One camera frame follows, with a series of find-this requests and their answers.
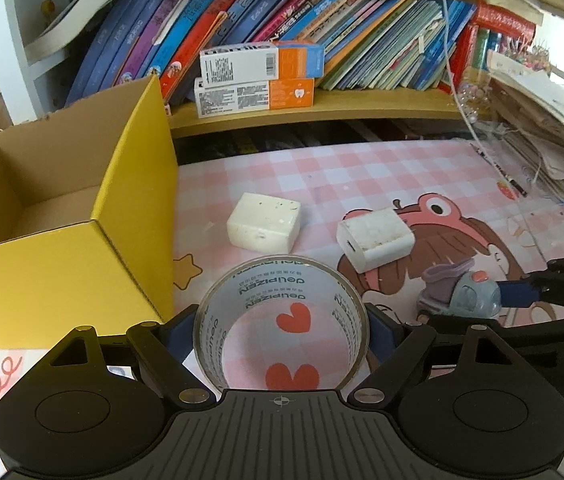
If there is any small purple blue toy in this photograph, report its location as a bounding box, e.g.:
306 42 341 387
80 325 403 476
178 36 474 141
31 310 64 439
418 258 502 318

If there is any white charger block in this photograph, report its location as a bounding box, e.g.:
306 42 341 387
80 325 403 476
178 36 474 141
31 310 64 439
336 208 416 273

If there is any clear packing tape roll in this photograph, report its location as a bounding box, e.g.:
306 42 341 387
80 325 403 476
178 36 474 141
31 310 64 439
193 256 370 391

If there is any white foam cube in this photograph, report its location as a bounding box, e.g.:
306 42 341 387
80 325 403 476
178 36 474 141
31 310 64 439
227 192 302 255

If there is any black pen on mat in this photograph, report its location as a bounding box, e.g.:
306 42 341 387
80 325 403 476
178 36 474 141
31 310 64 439
470 143 528 197

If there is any yellow cardboard box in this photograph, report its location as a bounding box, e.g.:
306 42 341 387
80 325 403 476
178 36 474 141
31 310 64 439
0 77 177 349

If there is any stack of papers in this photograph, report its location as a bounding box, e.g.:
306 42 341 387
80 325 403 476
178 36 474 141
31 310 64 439
487 50 564 203

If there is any lower orange white toothpaste box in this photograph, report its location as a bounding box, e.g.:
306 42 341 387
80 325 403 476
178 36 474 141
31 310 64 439
194 77 314 118

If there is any orange white toothpaste box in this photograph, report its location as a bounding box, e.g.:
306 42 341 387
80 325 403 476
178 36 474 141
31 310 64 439
194 77 314 118
200 41 324 88

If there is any upper orange white toothpaste box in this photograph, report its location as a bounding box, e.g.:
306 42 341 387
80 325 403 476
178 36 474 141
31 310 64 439
200 41 324 88

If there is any row of leaning books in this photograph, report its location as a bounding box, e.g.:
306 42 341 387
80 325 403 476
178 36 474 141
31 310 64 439
64 0 538 109

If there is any thick white lying book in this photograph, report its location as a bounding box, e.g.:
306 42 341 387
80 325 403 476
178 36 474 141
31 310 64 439
25 0 113 63

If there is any white hanging cable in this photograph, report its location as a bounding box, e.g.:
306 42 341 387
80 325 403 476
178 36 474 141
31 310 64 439
438 0 526 196

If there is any white bookshelf frame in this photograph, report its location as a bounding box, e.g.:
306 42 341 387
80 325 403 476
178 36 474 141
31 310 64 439
0 0 113 126

